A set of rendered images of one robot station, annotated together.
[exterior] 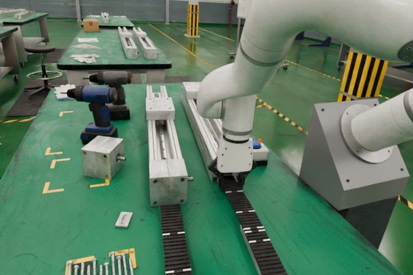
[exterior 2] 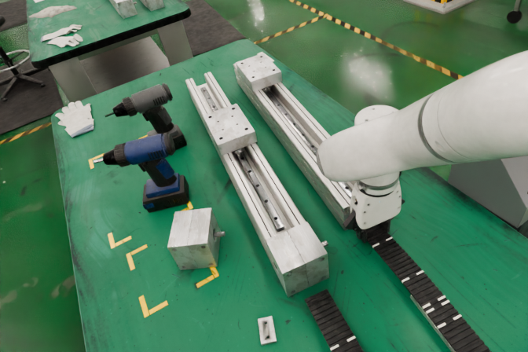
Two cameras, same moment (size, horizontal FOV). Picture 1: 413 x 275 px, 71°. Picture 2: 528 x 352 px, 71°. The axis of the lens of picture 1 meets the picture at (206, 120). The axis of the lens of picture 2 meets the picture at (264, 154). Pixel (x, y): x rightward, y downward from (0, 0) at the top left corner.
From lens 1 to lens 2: 0.36 m
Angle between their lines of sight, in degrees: 19
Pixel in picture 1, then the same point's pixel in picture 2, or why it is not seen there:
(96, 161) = (192, 253)
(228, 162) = (373, 216)
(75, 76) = (63, 69)
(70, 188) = (174, 296)
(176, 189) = (315, 270)
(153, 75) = (170, 32)
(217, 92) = (367, 171)
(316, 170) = (478, 180)
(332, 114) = not seen: hidden behind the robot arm
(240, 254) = (427, 339)
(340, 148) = not seen: hidden behind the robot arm
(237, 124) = (383, 178)
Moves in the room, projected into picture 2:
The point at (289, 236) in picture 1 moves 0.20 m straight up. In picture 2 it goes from (473, 291) to (500, 231)
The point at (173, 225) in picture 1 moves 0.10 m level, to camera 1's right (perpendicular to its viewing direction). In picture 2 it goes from (335, 329) to (387, 317)
